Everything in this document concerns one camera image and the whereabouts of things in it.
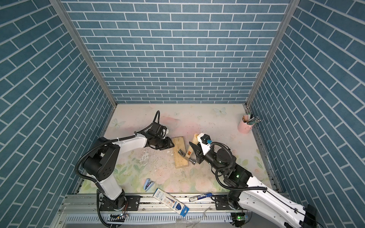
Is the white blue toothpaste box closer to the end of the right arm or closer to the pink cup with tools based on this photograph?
the end of the right arm

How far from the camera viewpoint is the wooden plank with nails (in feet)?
2.83

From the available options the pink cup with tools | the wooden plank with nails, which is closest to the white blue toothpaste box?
the wooden plank with nails

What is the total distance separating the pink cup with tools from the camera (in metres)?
0.93

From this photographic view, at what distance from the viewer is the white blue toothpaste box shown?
72cm

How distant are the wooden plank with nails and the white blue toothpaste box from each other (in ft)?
0.54
